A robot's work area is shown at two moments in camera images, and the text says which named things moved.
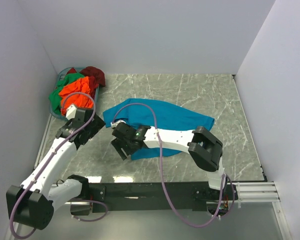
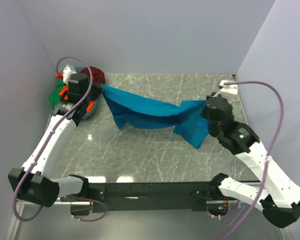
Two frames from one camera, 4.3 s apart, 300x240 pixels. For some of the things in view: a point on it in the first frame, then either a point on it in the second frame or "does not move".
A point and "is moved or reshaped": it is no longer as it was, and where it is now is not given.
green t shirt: [55, 97] does not move
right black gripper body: [120, 138] to [206, 110]
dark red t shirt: [96, 76] does not move
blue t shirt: [134, 112] is moved or reshaped
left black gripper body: [90, 122] to [95, 88]
